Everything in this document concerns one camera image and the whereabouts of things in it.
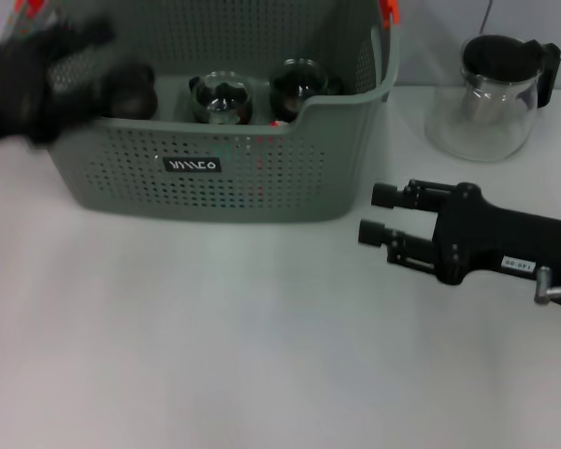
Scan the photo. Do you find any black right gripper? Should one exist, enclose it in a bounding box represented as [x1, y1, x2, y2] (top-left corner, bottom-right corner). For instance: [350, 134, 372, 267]
[357, 179, 561, 286]

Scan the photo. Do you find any thin wall cable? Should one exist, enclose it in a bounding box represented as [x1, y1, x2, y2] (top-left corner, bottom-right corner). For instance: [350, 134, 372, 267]
[479, 0, 496, 32]

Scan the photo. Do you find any glass teapot with black lid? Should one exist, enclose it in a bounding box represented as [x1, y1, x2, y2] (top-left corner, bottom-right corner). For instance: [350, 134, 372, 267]
[424, 33, 561, 163]

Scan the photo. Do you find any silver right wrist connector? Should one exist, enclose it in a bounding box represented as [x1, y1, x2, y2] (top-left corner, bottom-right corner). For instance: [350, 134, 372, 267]
[534, 266, 561, 305]

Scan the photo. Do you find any grey-green perforated storage bin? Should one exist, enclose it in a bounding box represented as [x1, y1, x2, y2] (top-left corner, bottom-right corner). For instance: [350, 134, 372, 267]
[2, 0, 401, 224]

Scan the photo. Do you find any dark clay teapot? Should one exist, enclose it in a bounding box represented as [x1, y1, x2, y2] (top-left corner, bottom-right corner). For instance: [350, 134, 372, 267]
[101, 63, 160, 122]

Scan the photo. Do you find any glass teacup with black sleeve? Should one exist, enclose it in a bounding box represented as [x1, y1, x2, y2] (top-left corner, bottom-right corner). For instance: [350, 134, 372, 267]
[268, 57, 345, 121]
[189, 69, 254, 126]

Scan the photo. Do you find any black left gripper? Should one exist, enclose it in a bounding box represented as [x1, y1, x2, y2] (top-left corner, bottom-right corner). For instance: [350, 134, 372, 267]
[0, 17, 147, 150]

